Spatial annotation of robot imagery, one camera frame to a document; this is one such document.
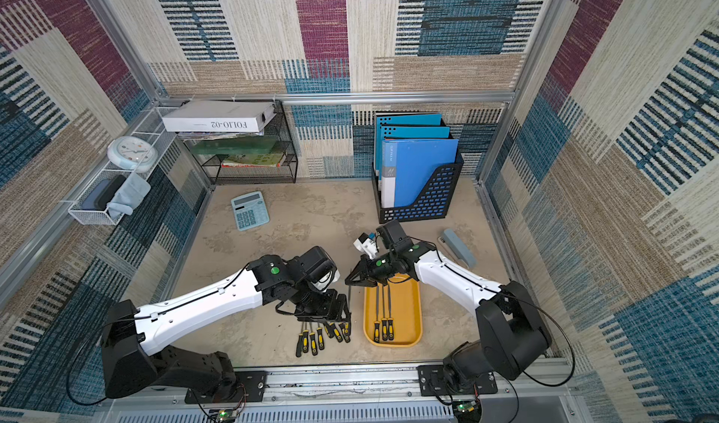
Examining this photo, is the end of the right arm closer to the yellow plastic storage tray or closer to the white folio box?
the yellow plastic storage tray

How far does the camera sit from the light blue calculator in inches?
42.3

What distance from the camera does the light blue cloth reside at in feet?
2.17

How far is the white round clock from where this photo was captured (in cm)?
73

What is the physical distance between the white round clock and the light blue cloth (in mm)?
30

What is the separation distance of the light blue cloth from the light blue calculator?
0.36 meters
